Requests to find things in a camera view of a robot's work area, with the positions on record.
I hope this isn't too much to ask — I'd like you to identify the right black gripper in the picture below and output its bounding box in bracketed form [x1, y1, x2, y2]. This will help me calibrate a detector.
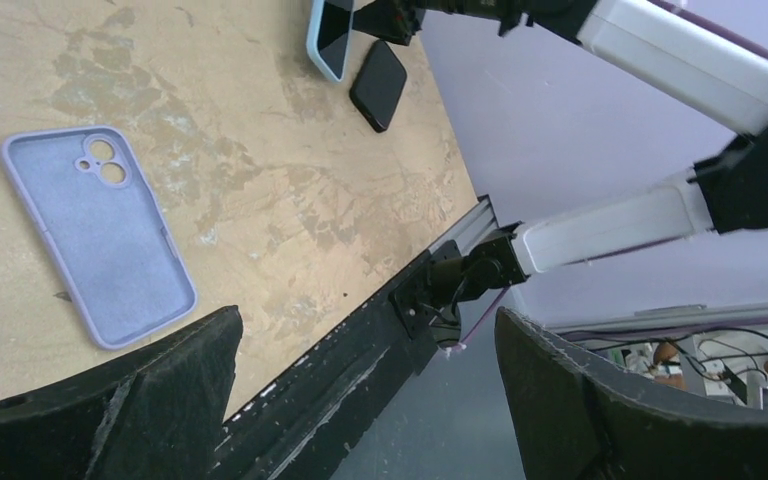
[352, 0, 424, 46]

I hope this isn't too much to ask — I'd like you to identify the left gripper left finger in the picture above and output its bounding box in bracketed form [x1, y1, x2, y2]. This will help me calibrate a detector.
[0, 306, 243, 479]

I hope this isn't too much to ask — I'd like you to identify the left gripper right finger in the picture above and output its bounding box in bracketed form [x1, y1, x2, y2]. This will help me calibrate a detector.
[494, 308, 768, 479]

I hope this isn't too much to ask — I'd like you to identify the phone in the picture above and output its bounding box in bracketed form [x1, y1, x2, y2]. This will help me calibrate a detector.
[306, 0, 355, 83]
[349, 40, 407, 133]

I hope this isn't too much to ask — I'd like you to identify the lilac phone case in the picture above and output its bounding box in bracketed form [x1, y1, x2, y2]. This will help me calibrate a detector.
[1, 125, 198, 350]

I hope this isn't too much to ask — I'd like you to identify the phone in dark case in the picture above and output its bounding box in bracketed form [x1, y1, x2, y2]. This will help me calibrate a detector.
[349, 40, 407, 133]

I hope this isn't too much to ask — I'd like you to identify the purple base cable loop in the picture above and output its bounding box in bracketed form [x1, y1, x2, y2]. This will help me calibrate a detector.
[443, 284, 511, 359]

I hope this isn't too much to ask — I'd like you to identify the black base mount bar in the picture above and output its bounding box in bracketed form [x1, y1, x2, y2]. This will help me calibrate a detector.
[208, 225, 531, 480]

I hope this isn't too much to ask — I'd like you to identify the aluminium table frame rail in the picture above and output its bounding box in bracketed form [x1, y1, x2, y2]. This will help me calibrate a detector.
[428, 195, 499, 253]

